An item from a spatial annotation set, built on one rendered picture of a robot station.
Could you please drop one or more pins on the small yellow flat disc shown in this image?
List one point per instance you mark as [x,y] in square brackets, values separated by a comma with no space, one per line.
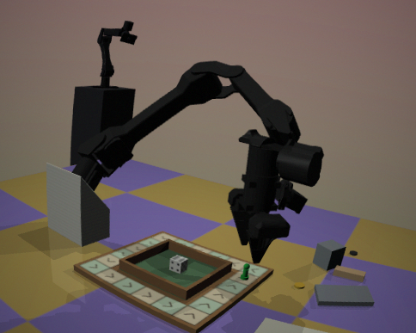
[299,285]

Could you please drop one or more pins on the green pawn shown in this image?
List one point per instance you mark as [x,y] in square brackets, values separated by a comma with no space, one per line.
[244,275]

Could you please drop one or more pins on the brown rectangular block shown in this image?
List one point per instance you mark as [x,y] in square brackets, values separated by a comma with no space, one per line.
[349,273]

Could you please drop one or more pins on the brown wooden game board border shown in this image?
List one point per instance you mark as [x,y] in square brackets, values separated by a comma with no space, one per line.
[161,314]

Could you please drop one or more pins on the white die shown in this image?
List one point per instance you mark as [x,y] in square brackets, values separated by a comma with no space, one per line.
[178,264]

